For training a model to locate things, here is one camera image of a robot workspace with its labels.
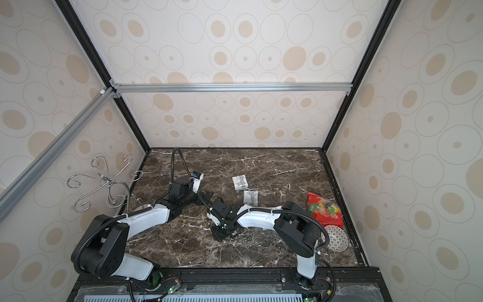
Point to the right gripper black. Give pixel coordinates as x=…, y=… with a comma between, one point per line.
x=221, y=219

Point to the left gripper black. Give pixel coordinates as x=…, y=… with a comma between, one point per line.
x=197, y=202

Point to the white lift-off box base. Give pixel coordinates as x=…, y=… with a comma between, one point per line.
x=251, y=198

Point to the white gift box grey bow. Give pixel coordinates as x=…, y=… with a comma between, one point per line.
x=240, y=183

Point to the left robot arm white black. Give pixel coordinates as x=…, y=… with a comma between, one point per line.
x=102, y=250

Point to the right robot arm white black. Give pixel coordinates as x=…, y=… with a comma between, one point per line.
x=301, y=232

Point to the red snack bag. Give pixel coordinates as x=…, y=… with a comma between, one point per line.
x=326, y=212

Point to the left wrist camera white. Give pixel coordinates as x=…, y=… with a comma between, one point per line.
x=197, y=177

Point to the silver wire jewelry stand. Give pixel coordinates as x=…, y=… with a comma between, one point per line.
x=119, y=193

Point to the horizontal aluminium rail back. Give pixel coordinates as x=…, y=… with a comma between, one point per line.
x=231, y=88

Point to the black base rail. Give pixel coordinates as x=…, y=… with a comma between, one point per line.
x=240, y=284

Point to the diagonal aluminium rail left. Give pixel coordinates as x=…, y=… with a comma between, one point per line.
x=24, y=182

